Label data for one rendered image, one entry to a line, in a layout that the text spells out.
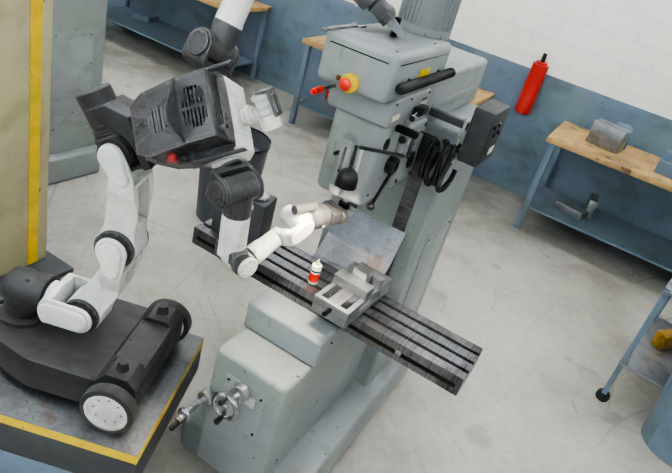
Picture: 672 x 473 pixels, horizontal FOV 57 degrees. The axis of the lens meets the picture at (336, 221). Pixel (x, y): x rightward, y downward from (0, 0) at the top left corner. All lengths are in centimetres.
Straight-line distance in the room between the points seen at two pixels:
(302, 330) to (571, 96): 443
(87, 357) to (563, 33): 500
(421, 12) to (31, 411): 196
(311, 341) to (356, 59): 103
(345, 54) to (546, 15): 443
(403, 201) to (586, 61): 384
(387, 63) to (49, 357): 157
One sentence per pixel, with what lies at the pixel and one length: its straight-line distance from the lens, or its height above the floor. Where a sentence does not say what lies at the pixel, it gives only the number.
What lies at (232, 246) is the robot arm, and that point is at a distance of 198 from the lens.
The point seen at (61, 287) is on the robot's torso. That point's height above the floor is 74.
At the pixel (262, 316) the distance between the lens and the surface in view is 241.
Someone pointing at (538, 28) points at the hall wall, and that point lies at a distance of 627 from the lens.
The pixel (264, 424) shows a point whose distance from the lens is 243.
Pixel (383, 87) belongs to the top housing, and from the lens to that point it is 190.
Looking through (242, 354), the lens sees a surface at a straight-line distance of 237.
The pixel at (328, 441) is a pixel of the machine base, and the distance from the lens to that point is 286.
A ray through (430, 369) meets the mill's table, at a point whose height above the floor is 87.
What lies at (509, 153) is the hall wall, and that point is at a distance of 648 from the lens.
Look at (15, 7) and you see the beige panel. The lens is 321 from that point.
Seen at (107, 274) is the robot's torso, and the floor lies 93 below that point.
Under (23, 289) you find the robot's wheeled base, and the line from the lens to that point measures 256.
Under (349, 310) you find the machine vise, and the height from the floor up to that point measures 97.
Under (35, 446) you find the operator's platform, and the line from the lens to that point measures 260.
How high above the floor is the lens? 228
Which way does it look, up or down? 28 degrees down
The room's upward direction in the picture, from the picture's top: 16 degrees clockwise
